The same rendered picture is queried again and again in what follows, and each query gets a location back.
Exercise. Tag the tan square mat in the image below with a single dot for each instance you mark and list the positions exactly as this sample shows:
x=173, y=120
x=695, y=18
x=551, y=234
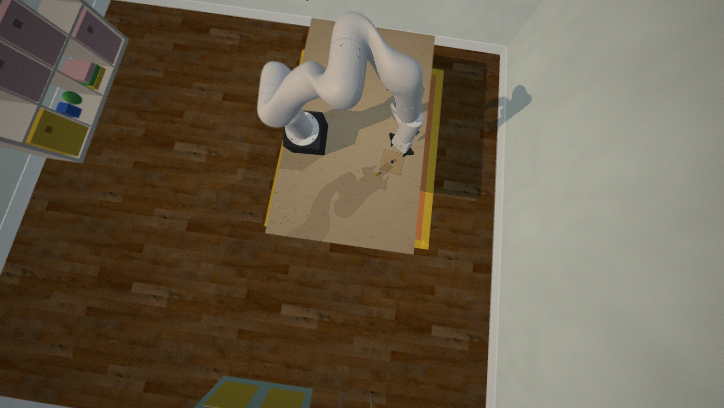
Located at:
x=386, y=164

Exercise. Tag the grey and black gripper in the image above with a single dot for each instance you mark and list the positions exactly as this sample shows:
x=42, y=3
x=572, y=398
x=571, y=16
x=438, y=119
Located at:
x=404, y=148

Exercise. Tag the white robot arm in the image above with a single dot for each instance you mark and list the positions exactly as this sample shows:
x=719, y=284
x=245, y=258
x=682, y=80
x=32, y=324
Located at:
x=354, y=41

